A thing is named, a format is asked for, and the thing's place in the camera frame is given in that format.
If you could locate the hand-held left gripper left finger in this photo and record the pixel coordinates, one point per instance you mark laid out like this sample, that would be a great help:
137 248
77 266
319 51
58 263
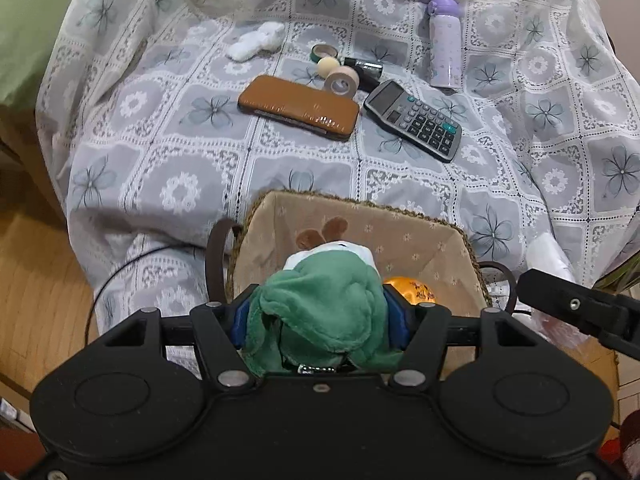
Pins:
241 320

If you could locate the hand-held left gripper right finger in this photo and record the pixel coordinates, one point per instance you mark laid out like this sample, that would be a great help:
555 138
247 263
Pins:
400 317

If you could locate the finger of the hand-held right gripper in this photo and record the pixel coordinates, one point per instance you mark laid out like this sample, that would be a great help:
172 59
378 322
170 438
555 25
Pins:
575 305

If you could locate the woven basket with beige lining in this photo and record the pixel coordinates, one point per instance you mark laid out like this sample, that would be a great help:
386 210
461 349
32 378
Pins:
425 255

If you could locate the green plush toy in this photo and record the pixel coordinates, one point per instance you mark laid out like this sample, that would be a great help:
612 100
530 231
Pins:
320 300

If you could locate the beige tape roll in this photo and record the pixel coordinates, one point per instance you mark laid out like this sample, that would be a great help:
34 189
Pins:
350 77

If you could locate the green tape roll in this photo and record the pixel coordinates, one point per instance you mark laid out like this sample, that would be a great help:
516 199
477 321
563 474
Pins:
316 54

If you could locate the white plush toy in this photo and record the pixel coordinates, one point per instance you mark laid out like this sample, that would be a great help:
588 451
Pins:
255 40

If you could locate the green cloth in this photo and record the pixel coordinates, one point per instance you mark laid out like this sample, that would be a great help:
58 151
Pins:
620 275

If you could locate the red patterned cloth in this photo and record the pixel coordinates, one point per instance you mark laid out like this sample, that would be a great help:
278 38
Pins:
625 447

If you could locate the floral grey white tablecloth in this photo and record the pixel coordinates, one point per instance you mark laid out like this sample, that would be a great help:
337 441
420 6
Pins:
175 135

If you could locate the grey calculator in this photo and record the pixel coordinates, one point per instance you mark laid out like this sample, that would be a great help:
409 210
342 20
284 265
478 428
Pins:
415 120

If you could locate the brown leather case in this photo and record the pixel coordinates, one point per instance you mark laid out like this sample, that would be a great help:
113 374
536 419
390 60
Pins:
300 105

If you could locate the black cylinder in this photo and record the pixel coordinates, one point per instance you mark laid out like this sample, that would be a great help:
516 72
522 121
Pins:
367 66

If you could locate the purple water bottle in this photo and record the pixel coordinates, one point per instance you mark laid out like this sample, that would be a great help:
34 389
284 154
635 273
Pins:
445 45

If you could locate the green pillow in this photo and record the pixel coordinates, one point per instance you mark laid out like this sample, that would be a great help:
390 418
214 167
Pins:
25 35

